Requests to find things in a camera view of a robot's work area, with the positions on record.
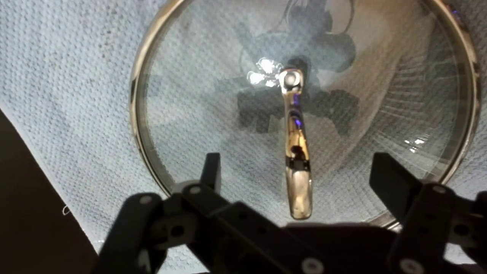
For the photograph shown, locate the glass lid with metal handle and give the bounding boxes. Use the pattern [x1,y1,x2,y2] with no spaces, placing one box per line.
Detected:
[128,0,481,232]

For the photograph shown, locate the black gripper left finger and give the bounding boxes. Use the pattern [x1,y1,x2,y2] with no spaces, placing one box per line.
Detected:
[90,151,307,274]

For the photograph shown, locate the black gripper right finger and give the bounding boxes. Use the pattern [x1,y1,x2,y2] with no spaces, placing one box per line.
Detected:
[368,151,487,274]

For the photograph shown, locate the light blue cloth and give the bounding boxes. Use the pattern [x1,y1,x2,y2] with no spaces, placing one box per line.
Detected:
[0,0,487,274]

